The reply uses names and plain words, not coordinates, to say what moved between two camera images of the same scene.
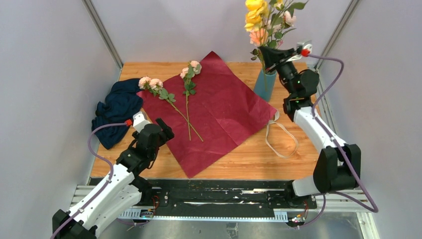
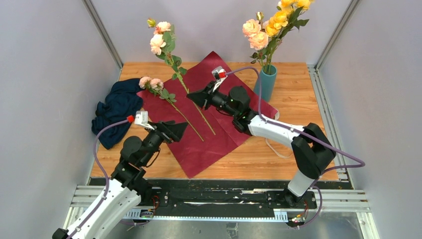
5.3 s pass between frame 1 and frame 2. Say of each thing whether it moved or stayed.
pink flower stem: moved
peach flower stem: moved
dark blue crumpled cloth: stayed
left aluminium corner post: stayed
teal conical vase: stayed
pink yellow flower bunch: moved
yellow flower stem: moved
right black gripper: moved
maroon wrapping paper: stayed
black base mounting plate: stayed
